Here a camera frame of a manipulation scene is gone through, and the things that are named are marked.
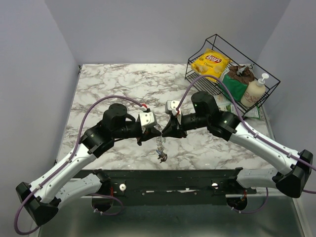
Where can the cream pump lotion bottle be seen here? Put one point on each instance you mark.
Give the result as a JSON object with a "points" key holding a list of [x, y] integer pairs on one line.
{"points": [[254, 91]]}

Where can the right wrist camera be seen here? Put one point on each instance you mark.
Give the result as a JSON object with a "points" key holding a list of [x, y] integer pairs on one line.
{"points": [[171, 107]]}

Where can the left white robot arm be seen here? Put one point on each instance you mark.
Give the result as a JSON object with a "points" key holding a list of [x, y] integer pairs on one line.
{"points": [[43, 197]]}

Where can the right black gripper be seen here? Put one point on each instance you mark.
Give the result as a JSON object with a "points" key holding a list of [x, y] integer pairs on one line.
{"points": [[171, 131]]}

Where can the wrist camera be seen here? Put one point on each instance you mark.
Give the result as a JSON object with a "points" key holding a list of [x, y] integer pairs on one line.
{"points": [[171, 107], [147, 120]]}

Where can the green brown snack bag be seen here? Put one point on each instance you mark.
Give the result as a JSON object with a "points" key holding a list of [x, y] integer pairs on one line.
{"points": [[236, 78]]}

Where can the green white snack packet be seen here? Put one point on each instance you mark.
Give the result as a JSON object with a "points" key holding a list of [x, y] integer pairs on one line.
{"points": [[225, 105]]}

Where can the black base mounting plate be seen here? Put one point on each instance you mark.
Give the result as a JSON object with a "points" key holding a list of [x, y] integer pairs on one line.
{"points": [[169, 187]]}

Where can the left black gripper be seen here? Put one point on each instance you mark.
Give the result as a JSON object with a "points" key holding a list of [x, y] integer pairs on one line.
{"points": [[151, 133]]}

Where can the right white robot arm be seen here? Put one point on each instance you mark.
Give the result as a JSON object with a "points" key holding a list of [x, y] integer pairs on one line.
{"points": [[290, 168]]}

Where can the metal disc with keyrings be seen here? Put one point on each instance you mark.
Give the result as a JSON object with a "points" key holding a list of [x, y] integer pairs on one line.
{"points": [[160, 148]]}

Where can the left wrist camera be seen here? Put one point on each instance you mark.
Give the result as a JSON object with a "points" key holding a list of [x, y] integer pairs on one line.
{"points": [[147, 120]]}

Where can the black wire basket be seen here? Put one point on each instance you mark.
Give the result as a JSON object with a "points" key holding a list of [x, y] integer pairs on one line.
{"points": [[210, 85]]}

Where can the yellow Lays chips bag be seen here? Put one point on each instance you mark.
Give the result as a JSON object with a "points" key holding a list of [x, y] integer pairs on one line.
{"points": [[211, 63]]}

